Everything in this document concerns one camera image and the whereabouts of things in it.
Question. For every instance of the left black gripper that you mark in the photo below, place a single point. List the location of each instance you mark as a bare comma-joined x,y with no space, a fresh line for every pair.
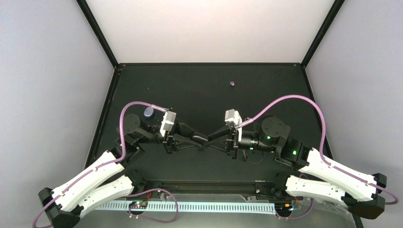
170,141

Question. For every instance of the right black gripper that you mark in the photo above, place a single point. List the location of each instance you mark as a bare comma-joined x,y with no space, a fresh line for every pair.
229,143

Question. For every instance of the lavender earbud charging case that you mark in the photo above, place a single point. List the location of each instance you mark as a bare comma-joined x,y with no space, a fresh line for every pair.
149,112

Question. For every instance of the black earbud charging case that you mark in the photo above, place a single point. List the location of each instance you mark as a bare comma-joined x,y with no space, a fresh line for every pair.
199,138

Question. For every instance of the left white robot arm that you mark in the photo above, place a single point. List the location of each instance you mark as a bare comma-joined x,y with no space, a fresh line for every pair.
110,177

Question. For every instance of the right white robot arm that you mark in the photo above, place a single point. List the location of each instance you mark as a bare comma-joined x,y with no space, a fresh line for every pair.
359,193

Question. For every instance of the small circuit board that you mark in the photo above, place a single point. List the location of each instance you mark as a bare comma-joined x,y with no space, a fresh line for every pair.
138,205

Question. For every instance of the clear plastic bag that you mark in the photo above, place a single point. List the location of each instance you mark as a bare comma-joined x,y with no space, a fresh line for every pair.
322,206

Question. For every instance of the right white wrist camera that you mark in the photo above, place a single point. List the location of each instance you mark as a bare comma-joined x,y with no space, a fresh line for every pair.
232,119

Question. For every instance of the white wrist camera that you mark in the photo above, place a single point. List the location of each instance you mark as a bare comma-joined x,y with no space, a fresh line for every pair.
167,123
232,119

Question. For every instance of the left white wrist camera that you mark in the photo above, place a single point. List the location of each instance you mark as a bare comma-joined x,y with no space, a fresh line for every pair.
167,123

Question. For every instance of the black front rail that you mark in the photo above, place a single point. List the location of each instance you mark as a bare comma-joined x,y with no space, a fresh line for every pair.
211,187

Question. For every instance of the white slotted cable duct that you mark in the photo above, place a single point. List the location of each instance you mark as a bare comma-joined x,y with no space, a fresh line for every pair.
208,207

